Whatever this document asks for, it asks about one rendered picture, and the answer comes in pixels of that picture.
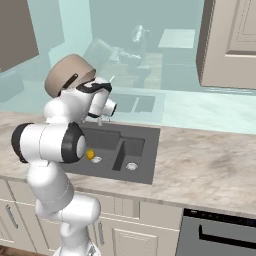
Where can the grey dishwasher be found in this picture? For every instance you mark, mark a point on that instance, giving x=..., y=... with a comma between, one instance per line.
x=216, y=233

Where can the beige wall cupboard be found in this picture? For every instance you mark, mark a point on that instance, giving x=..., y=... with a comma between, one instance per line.
x=230, y=40

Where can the silver tap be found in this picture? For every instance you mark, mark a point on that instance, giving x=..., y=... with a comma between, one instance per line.
x=100, y=121

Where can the brown wall cupboard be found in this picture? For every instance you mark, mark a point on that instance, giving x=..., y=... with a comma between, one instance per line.
x=15, y=30

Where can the beige base cupboard door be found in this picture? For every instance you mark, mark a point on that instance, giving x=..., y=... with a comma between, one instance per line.
x=8, y=233
x=45, y=233
x=140, y=240

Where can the beige false drawer front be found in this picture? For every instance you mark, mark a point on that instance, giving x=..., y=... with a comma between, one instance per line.
x=121, y=206

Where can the yellow lemon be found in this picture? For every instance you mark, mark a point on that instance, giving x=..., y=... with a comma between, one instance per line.
x=90, y=154

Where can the dark grey double sink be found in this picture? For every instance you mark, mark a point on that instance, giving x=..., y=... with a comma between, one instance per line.
x=140, y=133

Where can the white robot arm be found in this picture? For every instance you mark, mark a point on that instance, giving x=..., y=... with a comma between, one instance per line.
x=50, y=143

